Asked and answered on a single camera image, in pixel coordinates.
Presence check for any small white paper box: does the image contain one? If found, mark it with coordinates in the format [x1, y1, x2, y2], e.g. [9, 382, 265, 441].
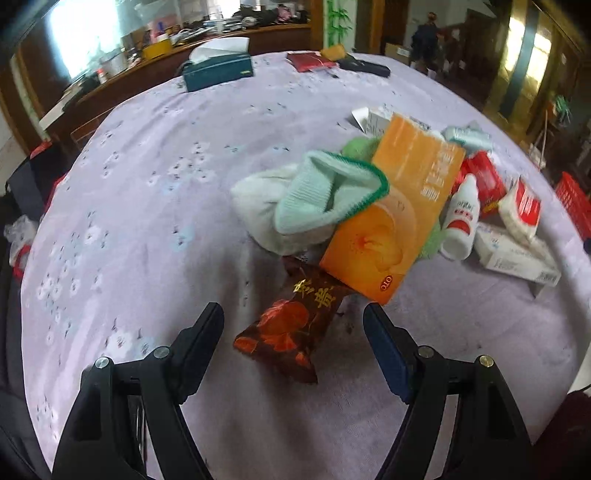
[352, 106, 394, 139]

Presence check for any red plastic mesh basket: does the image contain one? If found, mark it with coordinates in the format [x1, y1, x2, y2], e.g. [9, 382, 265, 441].
[554, 172, 591, 241]

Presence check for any white cloth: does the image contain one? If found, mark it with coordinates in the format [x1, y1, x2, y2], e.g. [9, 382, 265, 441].
[230, 168, 342, 257]

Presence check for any bamboo wall sticker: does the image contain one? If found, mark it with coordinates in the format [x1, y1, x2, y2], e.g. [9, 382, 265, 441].
[325, 0, 354, 47]

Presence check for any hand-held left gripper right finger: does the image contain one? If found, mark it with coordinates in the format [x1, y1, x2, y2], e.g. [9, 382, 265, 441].
[363, 303, 534, 480]

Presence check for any person's dark red clothing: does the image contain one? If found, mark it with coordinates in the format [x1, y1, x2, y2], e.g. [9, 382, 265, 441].
[538, 388, 591, 480]

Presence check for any brown cardboard box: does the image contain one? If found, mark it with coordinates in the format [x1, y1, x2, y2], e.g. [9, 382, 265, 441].
[385, 42, 411, 64]

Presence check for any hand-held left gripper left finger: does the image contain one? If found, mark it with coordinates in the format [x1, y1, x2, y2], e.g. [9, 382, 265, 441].
[52, 302, 225, 480]

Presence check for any teal tissue box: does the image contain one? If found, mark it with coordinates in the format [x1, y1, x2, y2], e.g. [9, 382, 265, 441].
[181, 37, 254, 92]

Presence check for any gold framed panel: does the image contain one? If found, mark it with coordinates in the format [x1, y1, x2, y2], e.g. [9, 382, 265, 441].
[485, 0, 591, 134]

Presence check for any white medicine box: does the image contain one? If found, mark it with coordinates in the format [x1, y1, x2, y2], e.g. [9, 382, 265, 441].
[475, 222, 561, 288]

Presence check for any clear plastic bag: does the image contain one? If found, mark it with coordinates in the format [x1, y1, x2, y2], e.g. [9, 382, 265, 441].
[4, 216, 40, 268]

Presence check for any purple floral tablecloth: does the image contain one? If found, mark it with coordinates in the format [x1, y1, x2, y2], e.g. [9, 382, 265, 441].
[21, 48, 585, 472]

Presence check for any torn red napkin pack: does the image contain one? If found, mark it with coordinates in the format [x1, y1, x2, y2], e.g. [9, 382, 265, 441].
[498, 178, 543, 243]

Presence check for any pale teal tissue pack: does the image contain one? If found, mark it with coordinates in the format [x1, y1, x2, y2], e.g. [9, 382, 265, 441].
[441, 121, 494, 153]

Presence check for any orange cardboard box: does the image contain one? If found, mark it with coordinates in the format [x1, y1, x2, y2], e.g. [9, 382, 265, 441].
[320, 114, 467, 306]

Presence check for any wooden sideboard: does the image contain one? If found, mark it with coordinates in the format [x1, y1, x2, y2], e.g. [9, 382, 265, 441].
[39, 23, 312, 153]

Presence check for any black case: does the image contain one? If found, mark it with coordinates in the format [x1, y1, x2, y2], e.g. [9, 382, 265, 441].
[339, 58, 391, 78]

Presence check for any yellow tin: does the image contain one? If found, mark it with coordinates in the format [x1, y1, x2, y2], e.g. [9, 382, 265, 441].
[142, 41, 172, 60]

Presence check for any dark red snack packet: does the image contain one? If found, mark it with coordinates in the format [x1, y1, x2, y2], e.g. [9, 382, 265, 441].
[233, 256, 349, 385]

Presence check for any mint knitted sock green trim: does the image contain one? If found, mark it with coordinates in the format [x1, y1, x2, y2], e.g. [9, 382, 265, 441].
[274, 150, 391, 235]

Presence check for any white bottle red label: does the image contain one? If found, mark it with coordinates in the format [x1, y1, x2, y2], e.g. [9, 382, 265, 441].
[440, 173, 481, 261]

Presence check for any dark red pouch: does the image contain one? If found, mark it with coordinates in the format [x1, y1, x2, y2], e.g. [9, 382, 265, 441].
[286, 52, 340, 73]

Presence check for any red striped packet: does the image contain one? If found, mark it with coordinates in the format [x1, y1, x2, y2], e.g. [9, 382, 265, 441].
[455, 150, 508, 217]

